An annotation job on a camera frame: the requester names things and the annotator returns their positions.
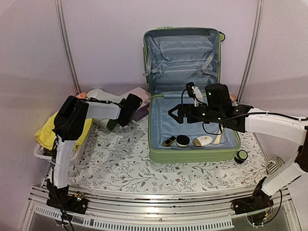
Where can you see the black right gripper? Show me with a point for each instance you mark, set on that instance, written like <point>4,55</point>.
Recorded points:
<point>184,109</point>

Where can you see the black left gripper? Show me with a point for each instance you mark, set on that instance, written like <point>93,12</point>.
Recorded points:
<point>123,123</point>

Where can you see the white green drawer box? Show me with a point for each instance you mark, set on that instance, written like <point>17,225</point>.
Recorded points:
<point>99,94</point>

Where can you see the green hard-shell suitcase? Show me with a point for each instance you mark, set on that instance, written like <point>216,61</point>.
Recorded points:
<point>174,57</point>

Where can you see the yellow garment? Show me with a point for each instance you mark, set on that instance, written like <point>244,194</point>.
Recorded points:
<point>45,136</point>

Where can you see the white perforated plastic basket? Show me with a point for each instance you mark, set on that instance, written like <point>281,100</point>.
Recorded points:
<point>45,154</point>

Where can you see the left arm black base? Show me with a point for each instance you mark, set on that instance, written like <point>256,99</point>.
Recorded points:
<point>60,199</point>

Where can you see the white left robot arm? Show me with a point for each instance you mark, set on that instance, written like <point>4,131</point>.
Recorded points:
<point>69,124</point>

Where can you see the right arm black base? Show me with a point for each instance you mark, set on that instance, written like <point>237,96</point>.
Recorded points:
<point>257,201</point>

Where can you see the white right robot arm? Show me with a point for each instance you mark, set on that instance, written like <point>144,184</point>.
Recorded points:
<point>294,129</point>

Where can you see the black lidded round jar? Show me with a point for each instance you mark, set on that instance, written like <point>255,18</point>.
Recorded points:
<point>182,141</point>

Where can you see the cream round bottle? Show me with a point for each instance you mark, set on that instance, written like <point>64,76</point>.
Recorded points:
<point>202,141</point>

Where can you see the small dark tube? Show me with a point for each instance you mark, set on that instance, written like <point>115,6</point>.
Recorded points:
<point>168,142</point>

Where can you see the cream tube in suitcase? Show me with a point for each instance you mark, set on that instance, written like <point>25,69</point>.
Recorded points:
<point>218,138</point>

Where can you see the floral white table mat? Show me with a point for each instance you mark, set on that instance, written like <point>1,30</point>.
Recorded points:
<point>133,159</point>

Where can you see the white ribbed round object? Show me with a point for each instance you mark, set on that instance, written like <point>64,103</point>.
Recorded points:
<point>274,165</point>

